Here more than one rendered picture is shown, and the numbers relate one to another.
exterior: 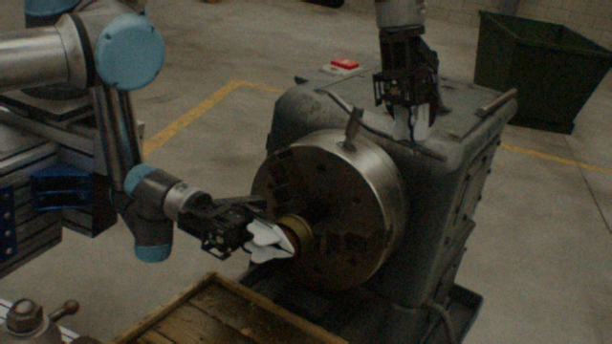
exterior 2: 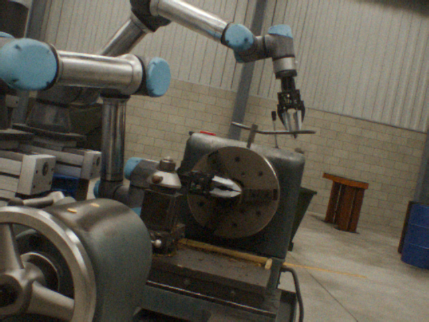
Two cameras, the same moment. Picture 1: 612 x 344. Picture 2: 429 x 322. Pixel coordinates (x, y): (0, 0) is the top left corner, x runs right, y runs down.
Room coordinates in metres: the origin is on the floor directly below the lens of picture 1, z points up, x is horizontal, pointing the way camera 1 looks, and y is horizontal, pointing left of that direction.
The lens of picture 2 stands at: (-0.61, 0.50, 1.24)
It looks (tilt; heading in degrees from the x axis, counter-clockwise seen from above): 3 degrees down; 344
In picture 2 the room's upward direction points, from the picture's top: 11 degrees clockwise
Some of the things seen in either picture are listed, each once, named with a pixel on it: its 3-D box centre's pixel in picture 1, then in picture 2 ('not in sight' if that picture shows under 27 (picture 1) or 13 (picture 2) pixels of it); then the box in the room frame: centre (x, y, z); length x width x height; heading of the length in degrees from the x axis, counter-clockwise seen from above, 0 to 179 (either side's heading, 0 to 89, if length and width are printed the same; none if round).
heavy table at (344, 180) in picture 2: not in sight; (339, 200); (8.62, -4.93, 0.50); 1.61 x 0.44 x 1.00; 171
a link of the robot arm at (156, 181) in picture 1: (156, 190); (143, 172); (0.95, 0.28, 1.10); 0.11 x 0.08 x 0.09; 63
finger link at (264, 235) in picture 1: (267, 239); (226, 184); (0.83, 0.04, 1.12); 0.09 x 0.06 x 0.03; 63
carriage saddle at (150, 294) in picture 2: not in sight; (170, 294); (0.42, 0.24, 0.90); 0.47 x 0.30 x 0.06; 64
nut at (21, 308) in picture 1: (24, 312); (167, 164); (0.50, 0.29, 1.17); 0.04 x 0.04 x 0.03
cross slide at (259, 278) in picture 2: not in sight; (174, 264); (0.47, 0.24, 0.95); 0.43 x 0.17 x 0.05; 64
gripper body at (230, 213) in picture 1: (217, 223); (191, 181); (0.87, 0.14, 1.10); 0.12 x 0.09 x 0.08; 63
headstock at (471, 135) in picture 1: (389, 161); (242, 188); (1.40, -0.22, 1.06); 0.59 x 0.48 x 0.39; 154
